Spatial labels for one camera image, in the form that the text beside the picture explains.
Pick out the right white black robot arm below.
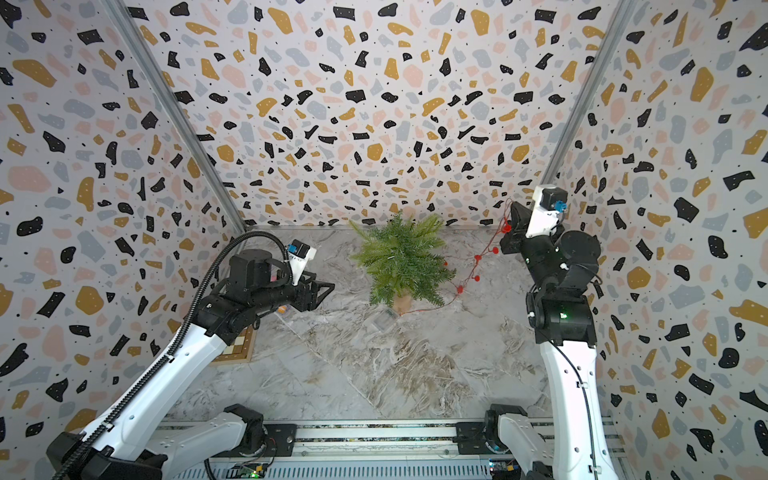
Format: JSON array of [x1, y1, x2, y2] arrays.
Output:
[[483, 202, 618, 479]]

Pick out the clear battery box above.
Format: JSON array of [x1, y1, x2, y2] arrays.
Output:
[[370, 310, 399, 333]]

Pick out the red string lights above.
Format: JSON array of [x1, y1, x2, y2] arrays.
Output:
[[404, 198, 512, 314]]

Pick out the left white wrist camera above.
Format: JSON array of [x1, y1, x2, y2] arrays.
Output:
[[286, 239, 317, 286]]

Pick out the checkered chess board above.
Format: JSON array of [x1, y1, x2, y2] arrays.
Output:
[[213, 326, 255, 365]]

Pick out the small green christmas tree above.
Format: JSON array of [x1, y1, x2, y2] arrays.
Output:
[[352, 213, 456, 308]]

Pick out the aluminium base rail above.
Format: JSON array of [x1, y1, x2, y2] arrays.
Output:
[[116, 418, 628, 480]]

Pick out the black corrugated cable conduit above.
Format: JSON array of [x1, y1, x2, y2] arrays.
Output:
[[50, 230, 292, 480]]

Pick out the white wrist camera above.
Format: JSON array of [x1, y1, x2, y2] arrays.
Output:
[[286, 239, 317, 286], [525, 184, 568, 238]]

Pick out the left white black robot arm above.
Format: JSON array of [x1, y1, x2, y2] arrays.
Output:
[[47, 240, 335, 479]]

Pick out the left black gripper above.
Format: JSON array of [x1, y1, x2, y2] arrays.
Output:
[[251, 269, 336, 316]]

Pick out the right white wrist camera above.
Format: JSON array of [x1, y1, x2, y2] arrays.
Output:
[[525, 184, 568, 238]]

